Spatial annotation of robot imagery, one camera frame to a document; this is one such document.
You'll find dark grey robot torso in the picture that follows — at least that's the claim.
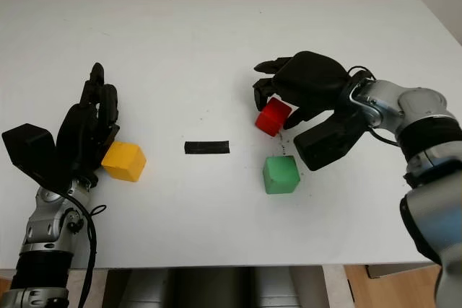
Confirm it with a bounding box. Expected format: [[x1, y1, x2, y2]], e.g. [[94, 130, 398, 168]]
[[103, 266, 326, 308]]

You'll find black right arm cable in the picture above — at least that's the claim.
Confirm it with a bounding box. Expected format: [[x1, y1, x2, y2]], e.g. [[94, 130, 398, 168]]
[[348, 65, 402, 147]]

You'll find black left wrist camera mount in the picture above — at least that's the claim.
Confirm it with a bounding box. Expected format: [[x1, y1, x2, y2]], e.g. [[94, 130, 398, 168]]
[[1, 123, 73, 192]]

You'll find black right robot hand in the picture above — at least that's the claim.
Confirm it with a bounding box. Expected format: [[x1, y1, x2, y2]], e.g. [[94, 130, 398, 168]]
[[252, 50, 353, 131]]

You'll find red wooden block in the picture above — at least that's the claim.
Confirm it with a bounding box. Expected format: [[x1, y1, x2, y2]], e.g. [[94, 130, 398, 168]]
[[255, 97, 292, 137]]

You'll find black tape strip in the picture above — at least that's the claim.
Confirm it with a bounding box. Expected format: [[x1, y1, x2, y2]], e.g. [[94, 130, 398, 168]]
[[183, 139, 231, 156]]

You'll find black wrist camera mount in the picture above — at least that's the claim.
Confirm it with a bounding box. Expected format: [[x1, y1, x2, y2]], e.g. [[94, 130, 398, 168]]
[[294, 107, 375, 172], [1, 123, 73, 192]]

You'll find yellow wooden block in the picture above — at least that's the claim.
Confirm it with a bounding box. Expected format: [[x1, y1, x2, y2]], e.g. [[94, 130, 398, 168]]
[[100, 141, 148, 182]]

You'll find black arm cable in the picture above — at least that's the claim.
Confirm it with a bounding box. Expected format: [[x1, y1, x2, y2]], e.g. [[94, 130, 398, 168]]
[[66, 192, 108, 308], [348, 65, 402, 147]]

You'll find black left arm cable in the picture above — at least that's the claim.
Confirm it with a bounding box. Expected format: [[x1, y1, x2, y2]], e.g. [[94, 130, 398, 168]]
[[66, 192, 108, 308]]

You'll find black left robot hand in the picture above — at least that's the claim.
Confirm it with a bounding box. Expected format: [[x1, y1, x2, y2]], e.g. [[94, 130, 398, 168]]
[[57, 62, 121, 185]]

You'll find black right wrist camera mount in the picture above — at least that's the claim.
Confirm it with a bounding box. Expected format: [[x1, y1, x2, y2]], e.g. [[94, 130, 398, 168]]
[[294, 107, 375, 172]]

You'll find green wooden block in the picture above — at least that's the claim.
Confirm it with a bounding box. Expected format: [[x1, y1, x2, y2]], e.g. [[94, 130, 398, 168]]
[[262, 155, 301, 195]]

